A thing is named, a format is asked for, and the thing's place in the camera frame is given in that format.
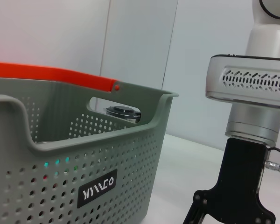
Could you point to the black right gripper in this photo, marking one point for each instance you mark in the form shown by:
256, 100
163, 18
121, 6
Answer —
240, 175

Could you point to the teal square brick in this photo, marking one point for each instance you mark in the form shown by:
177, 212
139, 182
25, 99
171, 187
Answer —
57, 161

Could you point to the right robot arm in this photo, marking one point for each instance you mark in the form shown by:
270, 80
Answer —
254, 123

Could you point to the grey perforated storage basket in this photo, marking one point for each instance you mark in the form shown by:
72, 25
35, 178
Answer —
130, 163

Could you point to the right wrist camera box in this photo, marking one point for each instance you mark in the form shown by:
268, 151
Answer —
247, 79

